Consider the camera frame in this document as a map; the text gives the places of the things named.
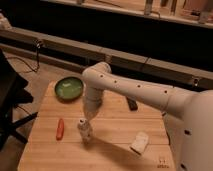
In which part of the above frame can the black cable on floor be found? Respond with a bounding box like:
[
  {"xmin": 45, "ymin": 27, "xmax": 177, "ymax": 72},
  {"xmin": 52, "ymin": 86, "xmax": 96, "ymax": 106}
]
[{"xmin": 5, "ymin": 39, "xmax": 45, "ymax": 75}]

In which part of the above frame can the orange carrot toy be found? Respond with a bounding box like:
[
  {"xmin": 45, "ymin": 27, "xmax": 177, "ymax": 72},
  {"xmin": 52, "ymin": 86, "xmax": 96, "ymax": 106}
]
[{"xmin": 56, "ymin": 118, "xmax": 64, "ymax": 141}]

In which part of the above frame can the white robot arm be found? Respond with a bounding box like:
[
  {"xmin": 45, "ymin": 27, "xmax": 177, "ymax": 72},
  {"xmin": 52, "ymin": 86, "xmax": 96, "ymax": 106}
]
[{"xmin": 82, "ymin": 62, "xmax": 213, "ymax": 171}]

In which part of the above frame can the small white labelled bottle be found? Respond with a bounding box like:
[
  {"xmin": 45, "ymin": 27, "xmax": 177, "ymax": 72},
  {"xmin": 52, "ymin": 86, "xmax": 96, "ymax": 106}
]
[{"xmin": 77, "ymin": 118, "xmax": 93, "ymax": 142}]

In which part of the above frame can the white crumpled cloth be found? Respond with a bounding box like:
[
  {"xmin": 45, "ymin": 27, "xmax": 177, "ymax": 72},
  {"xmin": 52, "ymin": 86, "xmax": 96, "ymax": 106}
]
[{"xmin": 130, "ymin": 132, "xmax": 149, "ymax": 155}]

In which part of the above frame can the black rectangular remote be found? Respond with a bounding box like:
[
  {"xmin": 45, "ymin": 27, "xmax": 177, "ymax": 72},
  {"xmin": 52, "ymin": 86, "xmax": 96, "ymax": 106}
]
[{"xmin": 127, "ymin": 98, "xmax": 138, "ymax": 111}]

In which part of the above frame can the green bowl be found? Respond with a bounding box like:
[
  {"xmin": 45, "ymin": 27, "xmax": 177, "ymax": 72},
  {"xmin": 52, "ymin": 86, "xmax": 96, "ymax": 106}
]
[{"xmin": 54, "ymin": 77, "xmax": 84, "ymax": 101}]

